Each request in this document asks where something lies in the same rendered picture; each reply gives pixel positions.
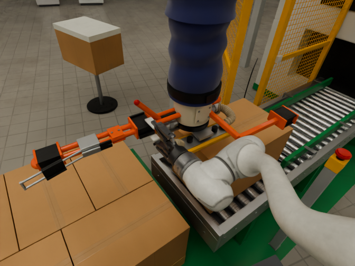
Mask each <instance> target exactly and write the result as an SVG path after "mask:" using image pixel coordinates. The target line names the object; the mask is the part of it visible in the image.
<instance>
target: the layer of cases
mask: <svg viewBox="0 0 355 266"><path fill-rule="evenodd" d="M112 145H113V146H112V147H110V148H107V149H104V150H102V151H100V152H98V153H95V154H93V155H90V156H87V157H85V158H82V159H80V160H78V161H76V162H75V163H73V164H71V165H69V166H68V167H66V168H67V170H66V171H64V172H63V173H61V174H59V175H57V176H56V177H54V178H52V179H50V180H47V179H44V180H42V181H41V182H39V183H37V184H35V185H33V186H32V187H30V188H28V189H27V190H24V189H23V187H22V186H21V185H20V184H19V182H21V181H23V180H25V179H27V178H29V177H31V176H33V175H34V174H36V173H38V172H40V171H39V170H38V169H34V168H32V166H31V164H28V165H25V166H23V167H20V168H17V169H15V170H12V171H10V172H7V173H5V174H4V175H3V174H1V175H0V266H172V265H173V264H174V263H175V262H177V261H178V260H179V259H181V258H182V257H183V256H185V253H186V247H187V243H188V237H189V231H190V226H189V225H188V223H187V222H186V221H185V219H184V218H183V217H182V216H181V214H180V213H179V212H178V211H177V209H176V208H175V207H174V205H173V204H172V203H171V202H170V200H169V199H168V198H167V197H166V195H165V194H164V193H163V191H162V190H161V189H160V188H159V186H158V185H157V184H156V182H155V181H154V180H153V179H152V177H151V176H150V175H149V173H148V172H147V171H146V169H145V168H144V167H143V166H142V164H141V163H140V162H139V161H138V159H137V158H136V157H135V155H134V154H133V153H132V152H131V150H130V149H129V148H128V147H127V145H126V144H125V143H124V141H120V142H117V143H115V144H113V143H112Z"/></svg>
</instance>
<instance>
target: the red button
mask: <svg viewBox="0 0 355 266"><path fill-rule="evenodd" d="M335 154H336V158H337V159H338V160H341V161H344V160H349V159H351V157H352V155H351V153H350V152H349V151H348V150H346V149H344V148H337V149H336V150H335Z"/></svg>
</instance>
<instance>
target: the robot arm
mask: <svg viewBox="0 0 355 266"><path fill-rule="evenodd" d="M145 121H146V122H147V123H148V124H149V125H150V126H151V127H152V128H153V129H154V130H156V131H157V133H158V134H159V136H160V137H161V138H162V140H163V142H162V141H160V137H159V136H158V135H157V134H156V133H155V134H153V135H150V136H149V137H150V139H151V140H152V141H154V143H153V145H154V146H155V145H156V149H157V150H158V151H159V152H160V153H161V154H162V155H163V156H164V157H165V158H166V160H167V161H168V162H169V163H171V164H172V165H173V167H174V171H175V172H176V173H177V174H178V175H179V176H180V178H181V179H182V180H183V181H184V182H185V184H186V186H187V188H188V190H189V191H190V192H191V193H192V195H193V196H194V197H195V198H196V199H197V200H198V201H199V202H201V203H202V204H203V205H204V206H205V207H207V208H208V209H210V210H211V211H214V212H218V211H221V210H223V209H225V208H226V207H227V206H228V205H230V204H231V202H232V201H233V198H234V196H233V190H232V188H231V186H230V185H231V184H232V183H233V182H234V181H235V180H237V179H239V178H240V179H242V178H246V177H254V176H256V175H258V174H259V173H261V176H262V179H263V183H264V187H265V191H266V195H267V199H268V203H269V207H270V210H271V212H272V215H273V217H274V219H275V221H276V222H277V224H278V225H279V227H280V228H281V229H282V231H283V232H284V233H285V234H286V235H287V236H288V237H289V238H290V239H291V240H292V241H293V242H294V243H296V244H297V245H298V246H299V247H300V248H302V249H303V250H304V251H305V252H307V253H308V254H309V255H311V256H312V257H313V258H315V259H316V260H318V261H319V262H320V263H321V264H323V265H324V266H355V218H351V217H345V216H339V215H333V214H328V213H323V212H319V211H316V210H313V209H311V208H309V207H307V206H306V205H304V204H303V203H302V201H301V200H300V199H299V197H298V195H297V194H296V192H295V190H294V188H293V186H292V184H291V183H290V181H289V179H288V178H287V176H286V174H285V172H284V170H283V169H282V167H281V165H280V164H279V163H278V161H277V160H276V159H275V158H273V157H272V156H270V155H268V154H266V153H265V145H264V143H263V142H262V141H261V140H260V139H259V138H258V137H256V136H252V135H249V136H243V137H240V138H238V139H236V140H235V141H233V142H231V143H230V144H228V145H227V146H226V147H225V148H223V149H222V150H221V151H219V152H218V154H216V155H215V156H214V157H213V158H211V159H209V160H207V161H204V162H202V160H201V159H199V158H198V157H197V156H196V155H195V154H194V153H193V152H191V151H188V150H187V149H186V148H185V147H183V146H179V145H178V144H177V143H176V141H174V137H176V135H175V134H174V133H172V132H171V131H170V130H169V129H168V128H167V127H166V126H165V125H164V124H163V123H162V122H161V121H160V122H158V123H157V122H156V121H155V120H154V119H153V118H152V117H149V118H146V119H145Z"/></svg>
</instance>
